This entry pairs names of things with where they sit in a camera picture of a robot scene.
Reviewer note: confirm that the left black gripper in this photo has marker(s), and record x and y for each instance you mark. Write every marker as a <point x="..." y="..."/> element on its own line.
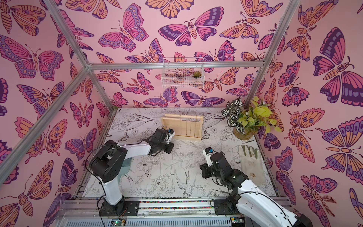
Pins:
<point x="171" y="146"/>

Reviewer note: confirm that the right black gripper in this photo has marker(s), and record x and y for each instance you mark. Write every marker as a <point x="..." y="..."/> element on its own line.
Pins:
<point x="207" y="167"/>

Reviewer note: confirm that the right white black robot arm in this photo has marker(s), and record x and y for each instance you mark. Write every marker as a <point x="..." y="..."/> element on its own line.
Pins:
<point x="245" y="197"/>

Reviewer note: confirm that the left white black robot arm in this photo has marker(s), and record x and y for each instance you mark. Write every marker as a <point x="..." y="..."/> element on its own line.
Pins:
<point x="108" y="161"/>

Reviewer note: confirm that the beige green gardening glove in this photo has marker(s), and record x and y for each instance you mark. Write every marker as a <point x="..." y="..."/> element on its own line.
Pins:
<point x="251" y="164"/>

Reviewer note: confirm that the potted green leafy plant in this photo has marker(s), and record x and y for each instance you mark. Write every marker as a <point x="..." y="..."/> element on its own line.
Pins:
<point x="257" y="116"/>

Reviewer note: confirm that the small succulent in basket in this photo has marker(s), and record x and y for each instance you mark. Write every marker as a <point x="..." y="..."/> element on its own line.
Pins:
<point x="197" y="74"/>

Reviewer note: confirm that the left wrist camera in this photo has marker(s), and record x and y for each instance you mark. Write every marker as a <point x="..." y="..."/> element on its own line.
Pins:
<point x="169" y="134"/>

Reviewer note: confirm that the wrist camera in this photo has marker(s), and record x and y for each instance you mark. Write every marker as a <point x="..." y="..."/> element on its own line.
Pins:
<point x="208" y="152"/>
<point x="169" y="134"/>

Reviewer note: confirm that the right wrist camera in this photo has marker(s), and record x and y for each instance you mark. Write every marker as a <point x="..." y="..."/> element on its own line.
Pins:
<point x="208" y="152"/>

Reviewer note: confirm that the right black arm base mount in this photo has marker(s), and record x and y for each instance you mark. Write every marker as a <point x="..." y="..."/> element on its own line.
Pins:
<point x="224" y="207"/>

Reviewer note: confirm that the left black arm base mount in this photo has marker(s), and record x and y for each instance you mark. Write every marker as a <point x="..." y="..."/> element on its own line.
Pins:
<point x="122" y="208"/>

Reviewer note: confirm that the white wire wall basket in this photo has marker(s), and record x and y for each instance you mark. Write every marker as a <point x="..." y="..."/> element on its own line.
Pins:
<point x="178" y="72"/>

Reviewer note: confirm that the metal cage frame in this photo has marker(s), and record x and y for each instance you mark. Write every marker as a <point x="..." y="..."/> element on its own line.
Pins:
<point x="19" y="151"/>

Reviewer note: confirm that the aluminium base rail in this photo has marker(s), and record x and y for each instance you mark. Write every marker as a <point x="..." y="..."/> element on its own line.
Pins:
<point x="195" y="212"/>

